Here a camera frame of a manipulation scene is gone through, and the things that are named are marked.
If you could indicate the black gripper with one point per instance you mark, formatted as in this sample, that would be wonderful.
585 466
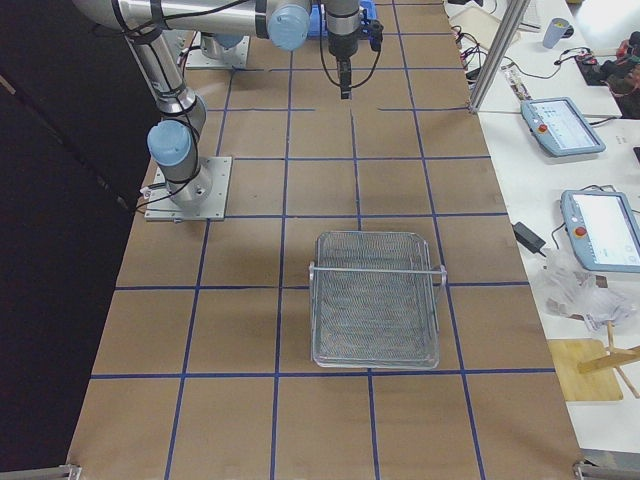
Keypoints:
342 46

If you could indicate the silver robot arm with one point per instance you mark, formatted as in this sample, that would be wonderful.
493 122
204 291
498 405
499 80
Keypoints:
173 143

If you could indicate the blue plastic tray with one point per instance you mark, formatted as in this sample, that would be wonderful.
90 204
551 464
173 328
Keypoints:
367 9

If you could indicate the light blue cup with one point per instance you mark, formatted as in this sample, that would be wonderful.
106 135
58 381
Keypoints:
557 29

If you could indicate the far teach pendant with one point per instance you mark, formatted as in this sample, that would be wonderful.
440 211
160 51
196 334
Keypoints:
560 128

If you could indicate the teach pendant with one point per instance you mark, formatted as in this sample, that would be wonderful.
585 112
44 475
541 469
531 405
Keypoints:
560 128
602 230

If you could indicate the black power adapter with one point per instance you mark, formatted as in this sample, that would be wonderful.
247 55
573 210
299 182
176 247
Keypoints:
527 238

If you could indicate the near teach pendant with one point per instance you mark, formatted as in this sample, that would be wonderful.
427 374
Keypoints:
602 230

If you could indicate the crumpled plastic bag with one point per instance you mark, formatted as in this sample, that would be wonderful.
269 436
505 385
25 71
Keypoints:
568 290

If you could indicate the wooden board with stand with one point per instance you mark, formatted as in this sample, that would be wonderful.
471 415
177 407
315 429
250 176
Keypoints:
588 370

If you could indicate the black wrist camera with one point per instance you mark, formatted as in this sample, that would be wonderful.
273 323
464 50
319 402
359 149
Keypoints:
372 31

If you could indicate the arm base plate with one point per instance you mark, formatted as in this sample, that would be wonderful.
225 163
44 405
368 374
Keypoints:
203 198
218 52

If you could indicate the aluminium frame post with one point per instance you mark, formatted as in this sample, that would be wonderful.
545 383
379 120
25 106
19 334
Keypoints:
510 22

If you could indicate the wire mesh shelf basket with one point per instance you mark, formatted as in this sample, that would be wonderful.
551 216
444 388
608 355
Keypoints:
373 301

